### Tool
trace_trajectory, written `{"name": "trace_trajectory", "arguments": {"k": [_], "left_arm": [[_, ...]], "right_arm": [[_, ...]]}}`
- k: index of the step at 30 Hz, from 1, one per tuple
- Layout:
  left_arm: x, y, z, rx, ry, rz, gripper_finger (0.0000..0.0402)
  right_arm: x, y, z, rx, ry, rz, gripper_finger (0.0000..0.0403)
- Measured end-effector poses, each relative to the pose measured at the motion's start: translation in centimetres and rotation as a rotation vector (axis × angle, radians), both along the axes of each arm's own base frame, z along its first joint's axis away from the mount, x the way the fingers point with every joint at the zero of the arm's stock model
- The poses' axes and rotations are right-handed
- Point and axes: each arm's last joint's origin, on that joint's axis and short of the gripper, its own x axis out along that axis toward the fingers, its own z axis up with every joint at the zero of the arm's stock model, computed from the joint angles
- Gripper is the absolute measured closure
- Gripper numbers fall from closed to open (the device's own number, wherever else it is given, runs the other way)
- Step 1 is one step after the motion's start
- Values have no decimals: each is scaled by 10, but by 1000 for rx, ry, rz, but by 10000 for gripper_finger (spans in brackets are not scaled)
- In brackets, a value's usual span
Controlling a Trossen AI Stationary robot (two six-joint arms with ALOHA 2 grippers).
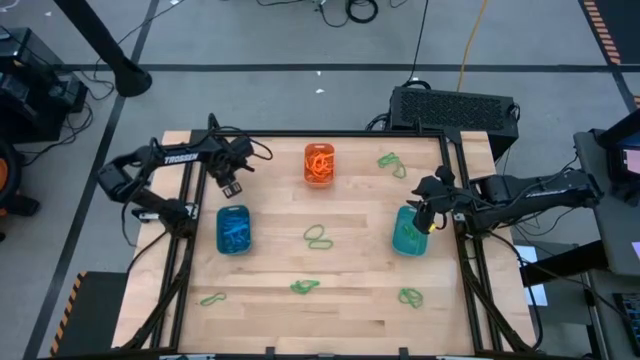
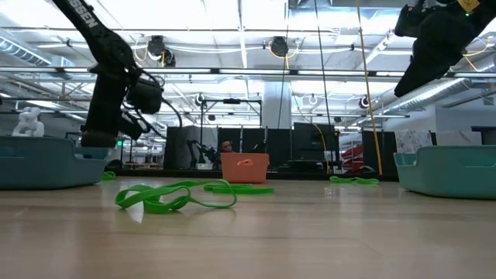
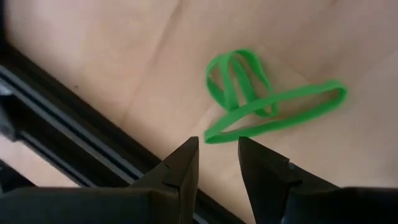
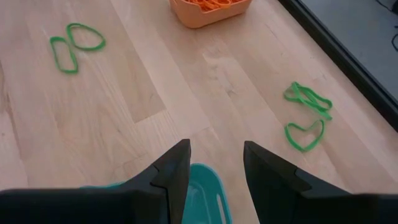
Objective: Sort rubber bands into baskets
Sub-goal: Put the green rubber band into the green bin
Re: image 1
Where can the black orange wheeled device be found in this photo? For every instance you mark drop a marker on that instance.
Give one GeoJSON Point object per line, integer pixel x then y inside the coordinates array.
{"type": "Point", "coordinates": [10, 190]}

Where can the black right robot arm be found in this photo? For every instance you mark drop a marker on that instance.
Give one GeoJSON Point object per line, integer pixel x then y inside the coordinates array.
{"type": "Point", "coordinates": [540, 192]}

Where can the black aluminium table frame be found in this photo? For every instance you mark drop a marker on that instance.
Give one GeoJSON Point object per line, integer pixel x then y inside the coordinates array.
{"type": "Point", "coordinates": [325, 134]}

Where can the green rubber band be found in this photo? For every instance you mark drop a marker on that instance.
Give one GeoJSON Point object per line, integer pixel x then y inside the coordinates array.
{"type": "Point", "coordinates": [410, 231]}
{"type": "Point", "coordinates": [399, 172]}
{"type": "Point", "coordinates": [411, 297]}
{"type": "Point", "coordinates": [304, 286]}
{"type": "Point", "coordinates": [387, 160]}
{"type": "Point", "coordinates": [213, 299]}
{"type": "Point", "coordinates": [308, 242]}

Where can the black laptop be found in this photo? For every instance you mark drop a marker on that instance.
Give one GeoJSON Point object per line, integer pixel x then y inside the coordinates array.
{"type": "Point", "coordinates": [620, 135]}

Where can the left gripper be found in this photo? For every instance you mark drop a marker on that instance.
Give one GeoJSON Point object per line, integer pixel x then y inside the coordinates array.
{"type": "Point", "coordinates": [227, 160]}

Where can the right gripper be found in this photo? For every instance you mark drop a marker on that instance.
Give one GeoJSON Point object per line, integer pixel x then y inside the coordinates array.
{"type": "Point", "coordinates": [435, 195]}

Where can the blue plastic basket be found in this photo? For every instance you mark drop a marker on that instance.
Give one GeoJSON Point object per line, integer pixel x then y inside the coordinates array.
{"type": "Point", "coordinates": [234, 251]}

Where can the silver arm base bracket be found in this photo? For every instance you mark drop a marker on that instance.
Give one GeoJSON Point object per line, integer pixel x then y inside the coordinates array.
{"type": "Point", "coordinates": [457, 216]}
{"type": "Point", "coordinates": [145, 216]}

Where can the black mat with hazard stripes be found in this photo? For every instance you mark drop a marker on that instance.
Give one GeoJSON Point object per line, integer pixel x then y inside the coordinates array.
{"type": "Point", "coordinates": [622, 25]}
{"type": "Point", "coordinates": [95, 320]}

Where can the black computer tower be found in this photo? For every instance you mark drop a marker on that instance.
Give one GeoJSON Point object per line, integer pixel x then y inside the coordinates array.
{"type": "Point", "coordinates": [450, 107]}

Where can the black equipment cart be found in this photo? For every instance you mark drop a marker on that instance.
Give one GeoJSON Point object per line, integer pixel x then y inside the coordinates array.
{"type": "Point", "coordinates": [30, 100]}

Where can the black beam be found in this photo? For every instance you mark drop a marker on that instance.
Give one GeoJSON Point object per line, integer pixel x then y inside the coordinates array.
{"type": "Point", "coordinates": [565, 260]}

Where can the black keyboard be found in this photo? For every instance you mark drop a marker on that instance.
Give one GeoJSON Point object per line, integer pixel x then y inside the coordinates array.
{"type": "Point", "coordinates": [630, 320]}

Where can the black pole stand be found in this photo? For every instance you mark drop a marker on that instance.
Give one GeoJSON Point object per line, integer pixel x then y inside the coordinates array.
{"type": "Point", "coordinates": [131, 77]}

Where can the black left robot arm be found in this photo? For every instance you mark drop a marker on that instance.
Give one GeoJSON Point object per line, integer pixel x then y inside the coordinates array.
{"type": "Point", "coordinates": [150, 155]}

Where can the dark grey desk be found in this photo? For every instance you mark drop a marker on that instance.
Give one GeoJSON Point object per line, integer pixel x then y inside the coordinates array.
{"type": "Point", "coordinates": [595, 225]}

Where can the teal plastic basket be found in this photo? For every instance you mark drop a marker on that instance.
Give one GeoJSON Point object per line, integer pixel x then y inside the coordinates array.
{"type": "Point", "coordinates": [412, 247]}

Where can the orange plastic basket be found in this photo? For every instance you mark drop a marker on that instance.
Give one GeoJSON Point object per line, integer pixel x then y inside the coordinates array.
{"type": "Point", "coordinates": [307, 170]}

